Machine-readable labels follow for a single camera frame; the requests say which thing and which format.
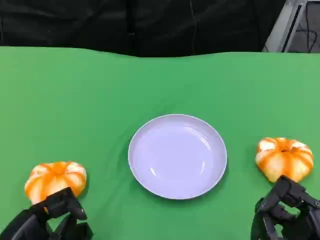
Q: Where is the grey metal frame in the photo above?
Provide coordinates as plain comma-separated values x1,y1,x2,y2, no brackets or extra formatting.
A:
261,0,320,53

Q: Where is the black cable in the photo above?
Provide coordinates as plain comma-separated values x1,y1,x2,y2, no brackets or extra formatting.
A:
296,25,318,53

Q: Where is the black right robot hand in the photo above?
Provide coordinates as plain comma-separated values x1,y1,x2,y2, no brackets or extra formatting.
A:
250,175,320,240

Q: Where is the black backdrop curtain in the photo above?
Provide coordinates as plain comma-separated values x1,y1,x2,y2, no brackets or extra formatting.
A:
0,0,287,58

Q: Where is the lilac plate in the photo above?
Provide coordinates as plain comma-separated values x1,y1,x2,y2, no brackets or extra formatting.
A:
127,113,228,200

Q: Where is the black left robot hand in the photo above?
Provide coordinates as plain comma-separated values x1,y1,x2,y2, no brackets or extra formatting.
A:
0,186,94,240

